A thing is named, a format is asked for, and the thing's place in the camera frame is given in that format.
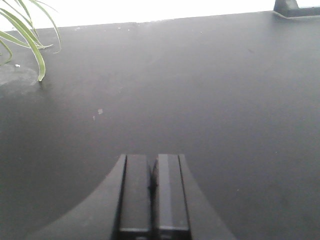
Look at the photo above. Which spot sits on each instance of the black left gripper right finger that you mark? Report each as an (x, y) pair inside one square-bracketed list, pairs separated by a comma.
[(181, 211)]

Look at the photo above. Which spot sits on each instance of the green spider plant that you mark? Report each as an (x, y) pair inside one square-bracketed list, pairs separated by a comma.
[(18, 15)]

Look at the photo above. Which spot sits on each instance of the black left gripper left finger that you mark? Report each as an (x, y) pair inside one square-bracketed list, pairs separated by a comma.
[(118, 209)]

